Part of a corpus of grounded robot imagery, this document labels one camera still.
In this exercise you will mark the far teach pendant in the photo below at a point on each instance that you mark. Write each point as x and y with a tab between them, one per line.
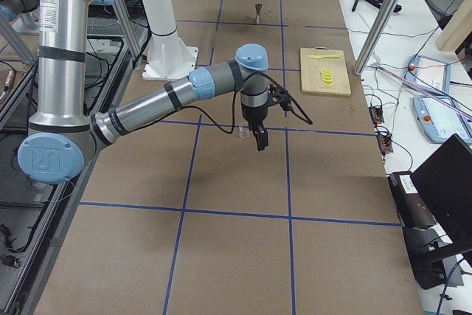
429	74

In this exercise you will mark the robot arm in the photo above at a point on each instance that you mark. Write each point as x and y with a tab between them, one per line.
61	139

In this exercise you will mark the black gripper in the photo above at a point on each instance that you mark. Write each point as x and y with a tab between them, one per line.
254	116

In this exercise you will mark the steel jigger measuring cup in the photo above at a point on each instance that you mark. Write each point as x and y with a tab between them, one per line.
258	7

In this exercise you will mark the brown black box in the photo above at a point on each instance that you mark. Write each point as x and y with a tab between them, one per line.
411	208

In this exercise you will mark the black monitor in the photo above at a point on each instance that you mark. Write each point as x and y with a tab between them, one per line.
444	183

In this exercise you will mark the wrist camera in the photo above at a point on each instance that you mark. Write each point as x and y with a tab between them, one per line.
279	96

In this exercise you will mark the wooden plank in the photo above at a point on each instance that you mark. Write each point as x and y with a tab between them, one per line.
457	29

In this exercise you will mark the wooden cutting board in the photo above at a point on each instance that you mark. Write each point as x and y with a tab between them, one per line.
311	79

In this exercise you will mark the yellow plastic knife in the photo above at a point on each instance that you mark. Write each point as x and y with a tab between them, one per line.
319	57

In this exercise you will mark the teach pendant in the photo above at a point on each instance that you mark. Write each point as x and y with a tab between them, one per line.
439	121
429	74

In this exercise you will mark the aluminium frame post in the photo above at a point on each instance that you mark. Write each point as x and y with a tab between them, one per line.
373	37

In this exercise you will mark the near teach pendant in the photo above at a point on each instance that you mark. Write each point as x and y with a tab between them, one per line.
439	121

